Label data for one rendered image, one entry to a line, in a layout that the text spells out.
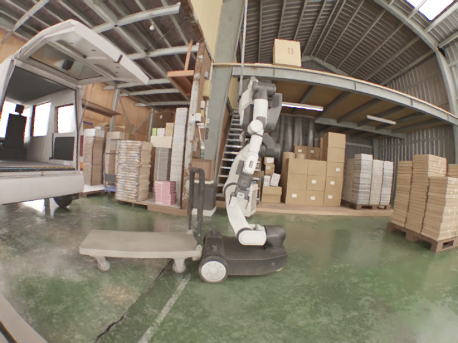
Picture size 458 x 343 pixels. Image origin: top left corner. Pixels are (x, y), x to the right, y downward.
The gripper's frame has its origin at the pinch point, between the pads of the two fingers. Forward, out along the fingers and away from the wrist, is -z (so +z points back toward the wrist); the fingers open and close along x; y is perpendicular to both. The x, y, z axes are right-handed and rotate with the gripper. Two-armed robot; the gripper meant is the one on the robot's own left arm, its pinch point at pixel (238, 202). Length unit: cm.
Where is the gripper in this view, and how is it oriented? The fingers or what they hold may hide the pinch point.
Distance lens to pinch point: 126.2
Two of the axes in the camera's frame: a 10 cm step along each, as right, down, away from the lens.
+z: 2.7, -9.6, -0.1
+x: -9.6, -2.7, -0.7
